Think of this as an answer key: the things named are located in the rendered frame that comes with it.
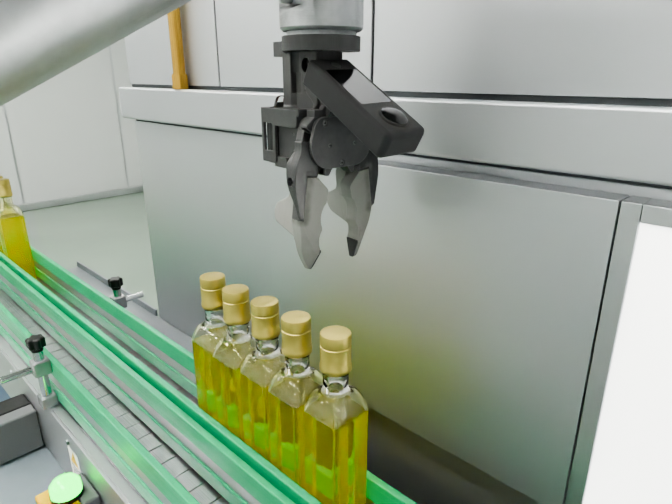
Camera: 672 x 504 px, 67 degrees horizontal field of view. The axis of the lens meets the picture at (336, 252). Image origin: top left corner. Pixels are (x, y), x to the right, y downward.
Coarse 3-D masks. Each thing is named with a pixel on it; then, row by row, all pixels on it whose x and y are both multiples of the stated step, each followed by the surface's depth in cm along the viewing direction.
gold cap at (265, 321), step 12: (252, 300) 62; (264, 300) 62; (276, 300) 62; (252, 312) 61; (264, 312) 60; (276, 312) 61; (252, 324) 62; (264, 324) 61; (276, 324) 62; (264, 336) 61; (276, 336) 62
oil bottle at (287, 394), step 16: (272, 384) 60; (288, 384) 58; (304, 384) 58; (320, 384) 59; (272, 400) 60; (288, 400) 58; (304, 400) 58; (272, 416) 61; (288, 416) 58; (272, 432) 62; (288, 432) 59; (272, 448) 63; (288, 448) 60; (272, 464) 64; (288, 464) 61; (304, 480) 61
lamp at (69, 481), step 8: (56, 480) 75; (64, 480) 75; (72, 480) 76; (80, 480) 76; (56, 488) 74; (64, 488) 74; (72, 488) 75; (80, 488) 76; (56, 496) 74; (64, 496) 74; (72, 496) 75; (80, 496) 76
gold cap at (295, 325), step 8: (288, 312) 59; (296, 312) 59; (304, 312) 59; (288, 320) 57; (296, 320) 57; (304, 320) 57; (288, 328) 56; (296, 328) 56; (304, 328) 57; (288, 336) 57; (296, 336) 57; (304, 336) 57; (288, 344) 57; (296, 344) 57; (304, 344) 57; (288, 352) 57; (296, 352) 57; (304, 352) 57
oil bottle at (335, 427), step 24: (312, 408) 56; (336, 408) 54; (360, 408) 56; (312, 432) 57; (336, 432) 54; (360, 432) 57; (312, 456) 58; (336, 456) 55; (360, 456) 58; (312, 480) 59; (336, 480) 56; (360, 480) 59
